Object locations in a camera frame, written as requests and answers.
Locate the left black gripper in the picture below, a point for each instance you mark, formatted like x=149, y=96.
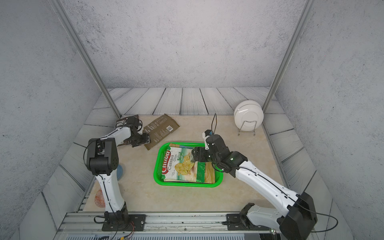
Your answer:
x=146, y=139

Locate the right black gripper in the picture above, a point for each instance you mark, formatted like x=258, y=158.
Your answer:
x=200, y=151

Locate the yellow blue kettle chips bag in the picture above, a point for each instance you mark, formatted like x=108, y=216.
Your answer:
x=210, y=174

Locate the dark brown snack bag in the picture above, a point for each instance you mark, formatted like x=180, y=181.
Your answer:
x=130, y=121

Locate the brown Lerna cassava bag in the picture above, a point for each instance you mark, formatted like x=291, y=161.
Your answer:
x=159, y=129

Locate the green Chuba cassava chips bag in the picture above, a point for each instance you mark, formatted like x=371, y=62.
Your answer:
x=179, y=165

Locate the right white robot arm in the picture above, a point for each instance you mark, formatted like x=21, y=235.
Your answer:
x=294, y=215

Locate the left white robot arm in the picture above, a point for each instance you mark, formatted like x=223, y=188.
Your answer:
x=101, y=158

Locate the green plastic mesh basket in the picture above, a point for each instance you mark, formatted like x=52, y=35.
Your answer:
x=157, y=171

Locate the blue bowl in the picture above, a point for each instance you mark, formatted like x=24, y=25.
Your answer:
x=120, y=172

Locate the white plate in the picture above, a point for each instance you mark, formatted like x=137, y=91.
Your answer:
x=248, y=111

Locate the red patterned bowl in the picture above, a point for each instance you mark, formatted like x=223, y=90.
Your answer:
x=99, y=199

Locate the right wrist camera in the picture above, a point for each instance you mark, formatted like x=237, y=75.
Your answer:
x=208, y=139

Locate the metal wire plate stand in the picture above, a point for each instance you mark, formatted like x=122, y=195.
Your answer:
x=248, y=127

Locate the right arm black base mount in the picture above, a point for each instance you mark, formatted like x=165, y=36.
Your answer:
x=240, y=221

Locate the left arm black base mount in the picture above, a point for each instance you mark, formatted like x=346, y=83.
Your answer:
x=122, y=221

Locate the left aluminium frame post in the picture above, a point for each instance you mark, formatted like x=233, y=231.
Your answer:
x=69, y=28

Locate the aluminium frame post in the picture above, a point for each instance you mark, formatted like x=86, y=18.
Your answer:
x=69, y=28
x=289, y=52

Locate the right aluminium frame post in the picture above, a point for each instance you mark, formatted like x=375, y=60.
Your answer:
x=289, y=52

